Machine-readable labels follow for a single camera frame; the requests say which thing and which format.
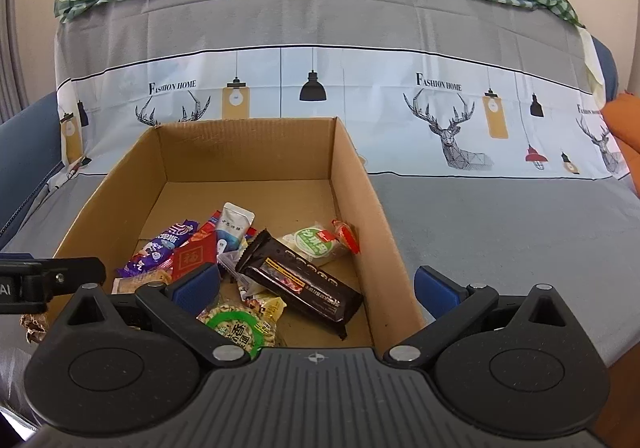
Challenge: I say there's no dark brown snack bar packet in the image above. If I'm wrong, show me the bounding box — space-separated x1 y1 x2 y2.
235 228 364 341

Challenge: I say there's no white blue sachet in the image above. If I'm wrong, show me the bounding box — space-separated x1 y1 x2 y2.
216 202 256 256

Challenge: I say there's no grey curtain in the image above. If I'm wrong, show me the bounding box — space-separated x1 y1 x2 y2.
0 0 28 126

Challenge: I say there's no green-rimmed round snack packet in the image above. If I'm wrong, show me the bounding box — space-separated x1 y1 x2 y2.
197 300 281 361

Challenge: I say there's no red envelope packet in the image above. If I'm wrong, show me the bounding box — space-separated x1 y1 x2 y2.
171 238 218 283

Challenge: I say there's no purple snack packet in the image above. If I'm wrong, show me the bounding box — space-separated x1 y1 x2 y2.
116 220 198 279

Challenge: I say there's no orange cushion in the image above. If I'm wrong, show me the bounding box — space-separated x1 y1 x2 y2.
600 92 640 201

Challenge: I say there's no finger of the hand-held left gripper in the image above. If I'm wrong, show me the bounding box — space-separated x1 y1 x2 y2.
22 256 107 301

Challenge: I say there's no cardboard box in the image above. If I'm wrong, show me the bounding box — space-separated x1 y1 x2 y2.
49 116 432 354

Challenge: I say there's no small red yellow candy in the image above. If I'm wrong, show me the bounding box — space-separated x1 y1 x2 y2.
331 219 361 256

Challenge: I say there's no brown speckled packet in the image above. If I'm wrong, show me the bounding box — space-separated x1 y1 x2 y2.
20 312 50 345

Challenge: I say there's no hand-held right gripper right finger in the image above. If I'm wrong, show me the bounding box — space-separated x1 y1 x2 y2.
382 264 598 370

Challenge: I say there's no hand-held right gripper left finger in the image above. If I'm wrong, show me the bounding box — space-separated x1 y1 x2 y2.
47 262 248 370

